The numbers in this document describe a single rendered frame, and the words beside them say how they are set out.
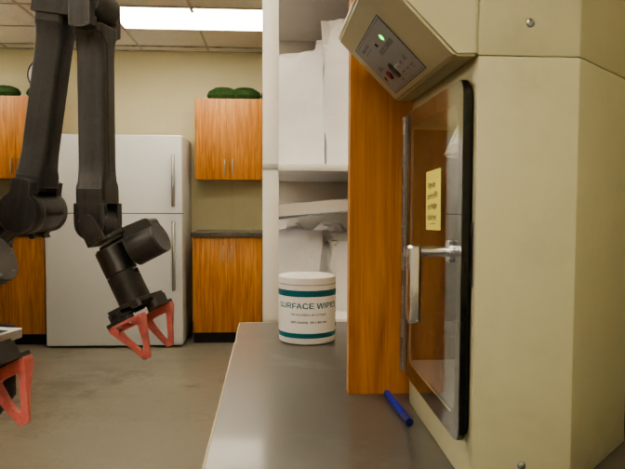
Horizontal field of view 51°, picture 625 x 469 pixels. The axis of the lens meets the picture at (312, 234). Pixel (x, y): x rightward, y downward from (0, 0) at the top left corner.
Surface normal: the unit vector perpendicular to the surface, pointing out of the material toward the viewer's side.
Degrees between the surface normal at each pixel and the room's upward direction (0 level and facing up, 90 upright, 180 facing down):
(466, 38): 90
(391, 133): 90
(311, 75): 83
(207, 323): 90
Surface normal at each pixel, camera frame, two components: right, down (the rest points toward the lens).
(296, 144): -0.42, 0.13
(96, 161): -0.14, 0.04
